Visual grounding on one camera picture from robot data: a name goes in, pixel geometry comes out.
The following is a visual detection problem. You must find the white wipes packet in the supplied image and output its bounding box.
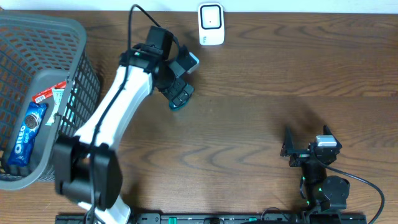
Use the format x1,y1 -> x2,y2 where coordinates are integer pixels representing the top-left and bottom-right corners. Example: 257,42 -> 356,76
45,89 -> 65,126

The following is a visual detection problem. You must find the red coffee stick sachet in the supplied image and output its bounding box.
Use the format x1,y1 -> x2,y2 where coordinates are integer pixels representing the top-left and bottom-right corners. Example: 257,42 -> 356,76
32,81 -> 67,104

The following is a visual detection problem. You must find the blue Oreo pack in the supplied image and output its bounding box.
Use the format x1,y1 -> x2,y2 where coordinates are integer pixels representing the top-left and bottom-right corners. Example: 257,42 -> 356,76
7,102 -> 47,167

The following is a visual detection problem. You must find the blue mouthwash bottle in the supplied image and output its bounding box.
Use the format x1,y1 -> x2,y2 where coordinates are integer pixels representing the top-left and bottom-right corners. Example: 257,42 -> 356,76
169,96 -> 190,111

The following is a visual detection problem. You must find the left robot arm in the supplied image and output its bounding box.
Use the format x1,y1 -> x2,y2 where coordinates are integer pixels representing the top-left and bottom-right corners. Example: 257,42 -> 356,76
52,26 -> 200,223

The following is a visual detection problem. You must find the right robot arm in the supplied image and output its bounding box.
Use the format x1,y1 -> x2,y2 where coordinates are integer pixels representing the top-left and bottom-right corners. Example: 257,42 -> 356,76
280,125 -> 350,213

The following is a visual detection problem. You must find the grey plastic basket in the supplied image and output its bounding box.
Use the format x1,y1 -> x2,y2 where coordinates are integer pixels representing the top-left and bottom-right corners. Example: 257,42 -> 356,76
1,11 -> 100,190

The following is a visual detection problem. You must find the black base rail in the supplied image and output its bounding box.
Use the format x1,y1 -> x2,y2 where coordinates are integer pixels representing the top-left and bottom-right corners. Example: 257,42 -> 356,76
55,207 -> 368,224

